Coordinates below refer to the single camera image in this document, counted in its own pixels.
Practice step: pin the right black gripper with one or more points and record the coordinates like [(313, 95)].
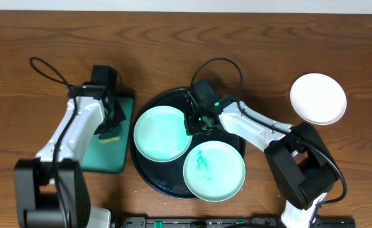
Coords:
[(195, 121)]

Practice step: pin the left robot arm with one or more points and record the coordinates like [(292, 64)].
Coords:
[(50, 188)]

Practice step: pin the white plate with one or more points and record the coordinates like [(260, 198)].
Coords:
[(318, 99)]

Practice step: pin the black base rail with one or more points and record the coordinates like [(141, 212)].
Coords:
[(267, 222)]

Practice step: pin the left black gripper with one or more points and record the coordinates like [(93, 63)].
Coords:
[(111, 120)]

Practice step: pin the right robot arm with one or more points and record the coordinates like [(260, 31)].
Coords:
[(302, 166)]

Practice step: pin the green yellow sponge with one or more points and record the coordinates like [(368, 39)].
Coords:
[(111, 136)]

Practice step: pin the black round tray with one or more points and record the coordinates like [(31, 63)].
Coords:
[(167, 177)]

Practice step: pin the mint green plate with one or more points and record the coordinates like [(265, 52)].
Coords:
[(160, 134), (214, 171)]

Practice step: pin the black rectangular water tray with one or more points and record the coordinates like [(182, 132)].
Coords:
[(109, 157)]

